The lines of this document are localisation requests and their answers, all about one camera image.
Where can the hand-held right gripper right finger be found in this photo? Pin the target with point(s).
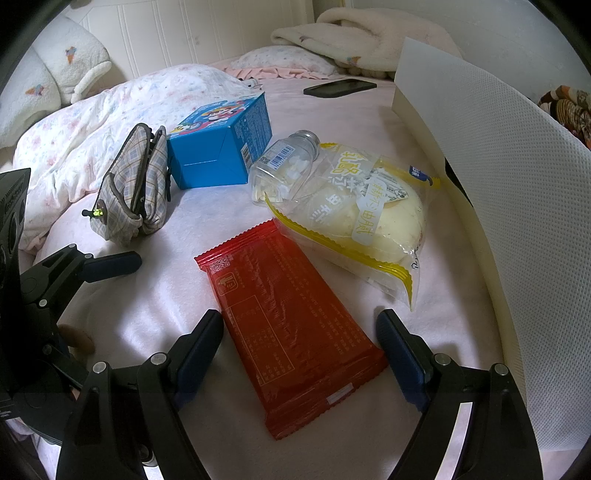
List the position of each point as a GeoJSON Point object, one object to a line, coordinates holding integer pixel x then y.
{"type": "Point", "coordinates": [401, 360]}

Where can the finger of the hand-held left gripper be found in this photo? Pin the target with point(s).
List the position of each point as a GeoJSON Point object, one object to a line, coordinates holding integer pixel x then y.
{"type": "Point", "coordinates": [113, 266]}
{"type": "Point", "coordinates": [69, 364]}

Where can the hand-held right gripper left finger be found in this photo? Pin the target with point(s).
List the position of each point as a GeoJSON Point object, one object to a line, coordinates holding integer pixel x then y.
{"type": "Point", "coordinates": [198, 355]}

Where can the red snack packet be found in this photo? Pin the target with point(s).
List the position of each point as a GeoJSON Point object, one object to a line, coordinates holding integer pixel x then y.
{"type": "Point", "coordinates": [286, 323]}

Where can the yellow clear bread bag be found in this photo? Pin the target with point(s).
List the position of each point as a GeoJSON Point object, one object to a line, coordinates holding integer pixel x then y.
{"type": "Point", "coordinates": [369, 221]}

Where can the blue cartoon print carton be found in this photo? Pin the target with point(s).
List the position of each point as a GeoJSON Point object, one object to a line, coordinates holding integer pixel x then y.
{"type": "Point", "coordinates": [212, 152]}

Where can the clear plastic bottle metal cap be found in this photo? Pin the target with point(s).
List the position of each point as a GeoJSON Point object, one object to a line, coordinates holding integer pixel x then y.
{"type": "Point", "coordinates": [281, 170]}

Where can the person's left hand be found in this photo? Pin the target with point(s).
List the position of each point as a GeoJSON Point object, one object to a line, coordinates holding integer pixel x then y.
{"type": "Point", "coordinates": [76, 337]}

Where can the plaid fabric pouch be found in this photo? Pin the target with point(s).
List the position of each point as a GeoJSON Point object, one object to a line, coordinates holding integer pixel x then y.
{"type": "Point", "coordinates": [124, 194]}

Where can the white ice-cream print pillow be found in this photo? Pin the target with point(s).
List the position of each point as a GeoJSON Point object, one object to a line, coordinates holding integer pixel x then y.
{"type": "Point", "coordinates": [51, 74]}

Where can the white floral quilt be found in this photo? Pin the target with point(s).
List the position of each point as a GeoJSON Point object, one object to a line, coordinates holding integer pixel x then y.
{"type": "Point", "coordinates": [115, 106]}

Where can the white foam board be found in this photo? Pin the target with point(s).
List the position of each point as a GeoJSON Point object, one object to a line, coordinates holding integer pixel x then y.
{"type": "Point", "coordinates": [521, 207]}

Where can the small white plush toy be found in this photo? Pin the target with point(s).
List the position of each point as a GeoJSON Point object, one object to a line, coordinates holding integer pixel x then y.
{"type": "Point", "coordinates": [253, 82]}

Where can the white bed headboard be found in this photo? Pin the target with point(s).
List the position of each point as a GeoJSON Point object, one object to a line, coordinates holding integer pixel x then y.
{"type": "Point", "coordinates": [184, 32]}

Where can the floral pillow with pink ruffle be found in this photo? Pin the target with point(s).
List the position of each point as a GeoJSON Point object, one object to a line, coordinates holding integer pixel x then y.
{"type": "Point", "coordinates": [286, 57]}

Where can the black smartphone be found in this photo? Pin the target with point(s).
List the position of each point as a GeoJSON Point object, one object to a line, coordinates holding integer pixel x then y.
{"type": "Point", "coordinates": [339, 87]}

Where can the colourful patterned cloth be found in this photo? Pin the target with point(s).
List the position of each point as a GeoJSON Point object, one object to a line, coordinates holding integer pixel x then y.
{"type": "Point", "coordinates": [568, 110]}

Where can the white ice-cream print fleece blanket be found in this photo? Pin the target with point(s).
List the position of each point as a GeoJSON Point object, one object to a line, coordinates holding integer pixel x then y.
{"type": "Point", "coordinates": [369, 32]}

